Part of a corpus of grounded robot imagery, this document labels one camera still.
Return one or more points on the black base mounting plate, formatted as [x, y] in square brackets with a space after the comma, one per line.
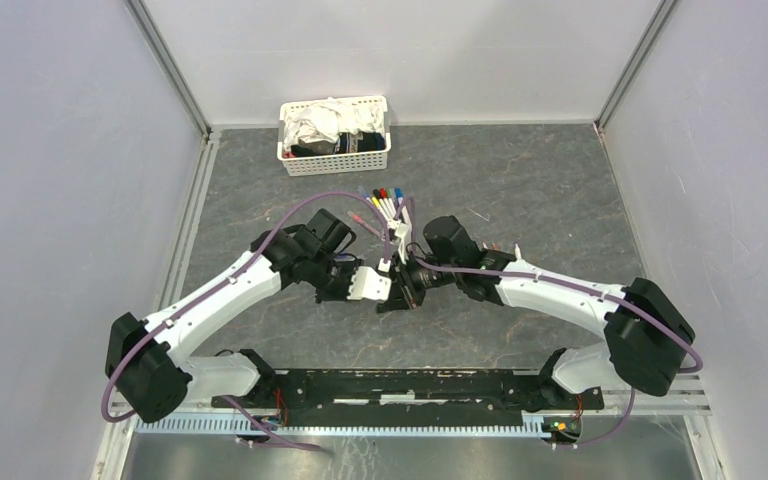
[413, 397]

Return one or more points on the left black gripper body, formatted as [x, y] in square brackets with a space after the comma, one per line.
[332, 278]

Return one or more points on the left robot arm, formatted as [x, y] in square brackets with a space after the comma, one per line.
[151, 361]

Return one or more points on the white plastic basket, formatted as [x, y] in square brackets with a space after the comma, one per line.
[344, 163]

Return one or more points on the white cloth in basket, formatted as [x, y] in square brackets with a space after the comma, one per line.
[326, 119]

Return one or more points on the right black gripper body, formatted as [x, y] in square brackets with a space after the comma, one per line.
[421, 277]

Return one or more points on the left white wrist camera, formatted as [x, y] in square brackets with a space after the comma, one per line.
[369, 284]

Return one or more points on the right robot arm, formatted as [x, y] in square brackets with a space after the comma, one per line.
[644, 341]

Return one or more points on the red cap marker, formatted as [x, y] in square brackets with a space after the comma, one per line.
[387, 201]

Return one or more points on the black striped cloth in basket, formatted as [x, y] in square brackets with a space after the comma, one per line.
[347, 143]

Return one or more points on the black cap marker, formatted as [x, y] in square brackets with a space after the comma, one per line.
[378, 202]

